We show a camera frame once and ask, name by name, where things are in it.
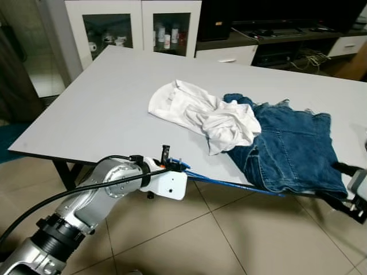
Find dark wood TV stand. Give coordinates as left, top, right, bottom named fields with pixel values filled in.
left=195, top=24, right=367, bottom=68

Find blue clothes hanger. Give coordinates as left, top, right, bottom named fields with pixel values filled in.
left=170, top=158, right=287, bottom=198

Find black television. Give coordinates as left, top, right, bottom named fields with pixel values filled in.
left=229, top=0, right=367, bottom=32

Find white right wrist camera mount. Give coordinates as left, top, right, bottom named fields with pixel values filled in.
left=346, top=168, right=367, bottom=202

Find brown cardboard box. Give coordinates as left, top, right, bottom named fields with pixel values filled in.
left=335, top=41, right=367, bottom=82

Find blue denim shorts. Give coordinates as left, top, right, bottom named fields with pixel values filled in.
left=222, top=93, right=352, bottom=200

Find white t-shirt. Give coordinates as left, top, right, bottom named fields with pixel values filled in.
left=148, top=79, right=263, bottom=156

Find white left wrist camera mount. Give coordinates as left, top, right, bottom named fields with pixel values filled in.
left=146, top=145, right=190, bottom=202

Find tangled white cables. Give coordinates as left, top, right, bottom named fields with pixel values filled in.
left=288, top=49, right=332, bottom=72

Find black speaker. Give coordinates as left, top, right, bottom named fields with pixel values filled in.
left=197, top=0, right=234, bottom=42

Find white glass-door cabinet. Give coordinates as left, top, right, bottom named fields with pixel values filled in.
left=64, top=0, right=202, bottom=58

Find white folding table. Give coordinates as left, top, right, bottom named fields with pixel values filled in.
left=9, top=45, right=367, bottom=215

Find grey brown curtain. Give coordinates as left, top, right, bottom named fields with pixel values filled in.
left=0, top=23, right=45, bottom=124

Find black set-top box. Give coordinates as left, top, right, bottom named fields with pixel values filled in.
left=255, top=49, right=293, bottom=66

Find white drawer front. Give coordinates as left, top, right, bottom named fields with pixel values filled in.
left=196, top=45, right=259, bottom=65
left=328, top=34, right=367, bottom=57

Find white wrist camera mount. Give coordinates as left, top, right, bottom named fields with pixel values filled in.
left=346, top=168, right=367, bottom=202
left=146, top=145, right=190, bottom=202

